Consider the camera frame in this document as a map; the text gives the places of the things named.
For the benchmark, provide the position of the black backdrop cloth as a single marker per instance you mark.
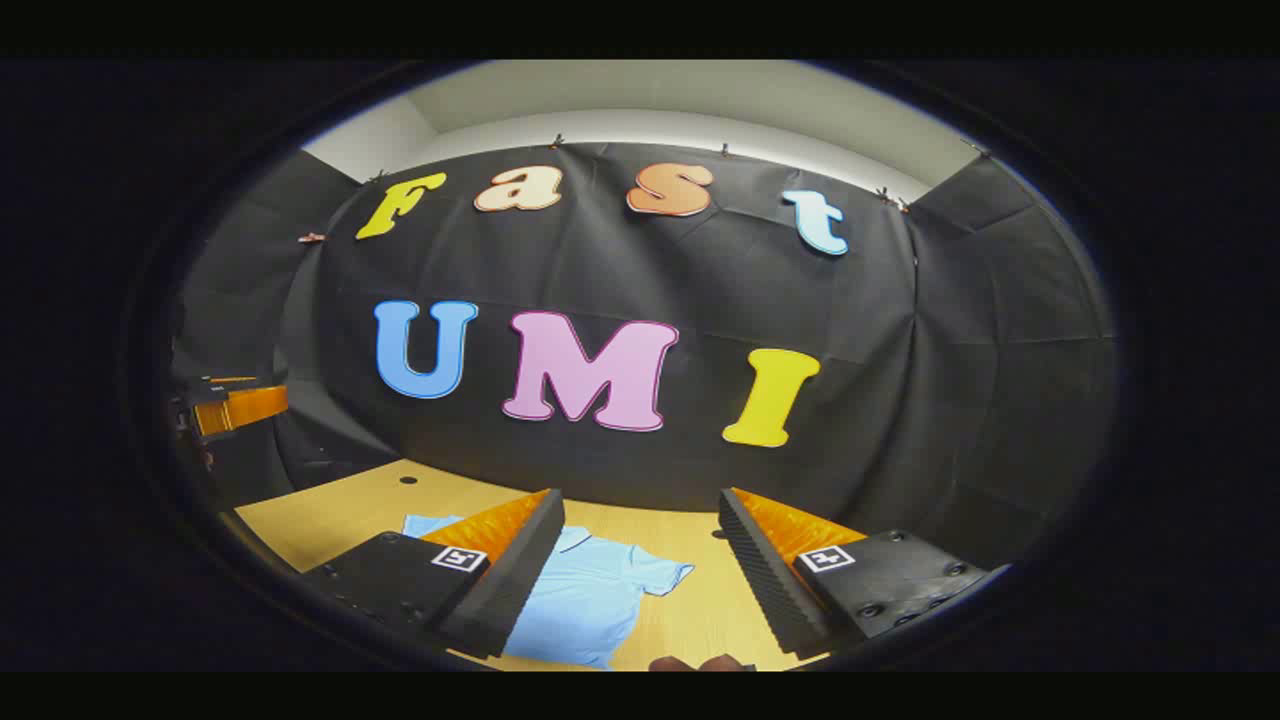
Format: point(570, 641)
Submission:
point(700, 300)

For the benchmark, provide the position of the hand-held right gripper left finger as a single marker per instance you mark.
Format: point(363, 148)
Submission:
point(510, 590)

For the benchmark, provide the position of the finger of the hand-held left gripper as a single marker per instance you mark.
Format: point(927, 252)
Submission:
point(245, 408)
point(232, 379)

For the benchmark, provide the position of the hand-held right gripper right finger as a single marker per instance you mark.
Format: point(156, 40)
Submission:
point(765, 580)

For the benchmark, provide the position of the light blue T-shirt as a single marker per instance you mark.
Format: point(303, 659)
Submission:
point(590, 600)

